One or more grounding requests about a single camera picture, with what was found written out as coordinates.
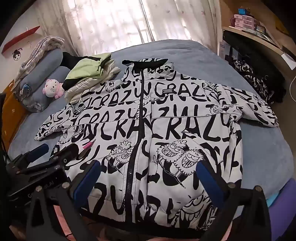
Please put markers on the pink white cat plush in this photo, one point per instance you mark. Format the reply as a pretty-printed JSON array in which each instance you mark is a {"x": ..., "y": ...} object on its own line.
[{"x": 52, "y": 88}]

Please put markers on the yellow printed box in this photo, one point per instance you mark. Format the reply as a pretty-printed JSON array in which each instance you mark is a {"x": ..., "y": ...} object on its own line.
[{"x": 261, "y": 28}]

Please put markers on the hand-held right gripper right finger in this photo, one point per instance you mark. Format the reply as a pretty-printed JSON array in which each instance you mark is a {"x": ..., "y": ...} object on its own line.
[{"x": 209, "y": 179}]

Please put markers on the black white printed cloth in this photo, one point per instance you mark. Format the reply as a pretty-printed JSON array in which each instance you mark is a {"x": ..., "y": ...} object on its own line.
[{"x": 254, "y": 81}]

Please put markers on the white blue carton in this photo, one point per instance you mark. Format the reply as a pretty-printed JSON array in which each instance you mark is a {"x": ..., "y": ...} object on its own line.
[{"x": 227, "y": 51}]

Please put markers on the black garment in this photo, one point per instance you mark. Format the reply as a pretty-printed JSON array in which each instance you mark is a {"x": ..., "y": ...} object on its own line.
[{"x": 69, "y": 59}]

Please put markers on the small blue box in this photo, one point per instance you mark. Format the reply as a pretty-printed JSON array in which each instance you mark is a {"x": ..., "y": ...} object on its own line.
[{"x": 243, "y": 10}]

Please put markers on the black face wall sticker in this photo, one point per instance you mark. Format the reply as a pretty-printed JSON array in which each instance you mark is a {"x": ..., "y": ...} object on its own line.
[{"x": 17, "y": 54}]

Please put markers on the folded green black jacket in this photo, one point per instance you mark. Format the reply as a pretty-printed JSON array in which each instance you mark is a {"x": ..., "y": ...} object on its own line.
[{"x": 87, "y": 67}]

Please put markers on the folded cream puffer jacket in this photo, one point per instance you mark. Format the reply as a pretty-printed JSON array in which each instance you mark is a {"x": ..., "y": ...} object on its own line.
[{"x": 78, "y": 90}]

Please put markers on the black white printed jacket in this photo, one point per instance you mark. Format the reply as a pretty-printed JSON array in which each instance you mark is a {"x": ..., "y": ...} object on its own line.
[{"x": 166, "y": 129}]

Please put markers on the wooden shelf with items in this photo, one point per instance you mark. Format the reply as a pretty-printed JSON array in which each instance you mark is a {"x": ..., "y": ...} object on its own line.
[{"x": 254, "y": 38}]

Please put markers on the grey blue pillow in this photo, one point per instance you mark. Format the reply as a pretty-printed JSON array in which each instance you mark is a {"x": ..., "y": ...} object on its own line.
[
  {"x": 41, "y": 97},
  {"x": 46, "y": 61}
]

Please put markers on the white paper sheet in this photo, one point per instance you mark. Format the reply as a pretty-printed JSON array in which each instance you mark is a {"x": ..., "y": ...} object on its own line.
[{"x": 289, "y": 60}]

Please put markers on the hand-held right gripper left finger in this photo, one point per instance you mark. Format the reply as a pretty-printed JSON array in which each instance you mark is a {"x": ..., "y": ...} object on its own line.
[{"x": 89, "y": 179}]

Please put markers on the white floral sheer curtain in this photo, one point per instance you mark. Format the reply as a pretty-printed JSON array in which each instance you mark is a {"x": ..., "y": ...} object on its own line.
[
  {"x": 180, "y": 18},
  {"x": 99, "y": 25}
]

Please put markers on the purple mat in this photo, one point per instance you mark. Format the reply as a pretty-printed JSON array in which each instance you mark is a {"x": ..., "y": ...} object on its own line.
[{"x": 284, "y": 208}]

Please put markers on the red wall shelf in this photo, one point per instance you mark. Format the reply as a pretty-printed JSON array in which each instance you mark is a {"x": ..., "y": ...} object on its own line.
[{"x": 18, "y": 38}]

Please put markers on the stack of pink boxes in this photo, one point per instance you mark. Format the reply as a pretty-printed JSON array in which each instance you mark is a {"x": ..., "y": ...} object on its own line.
[{"x": 242, "y": 22}]

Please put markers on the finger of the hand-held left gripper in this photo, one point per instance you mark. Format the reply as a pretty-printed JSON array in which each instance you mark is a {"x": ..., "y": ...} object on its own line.
[
  {"x": 38, "y": 149},
  {"x": 66, "y": 155}
]

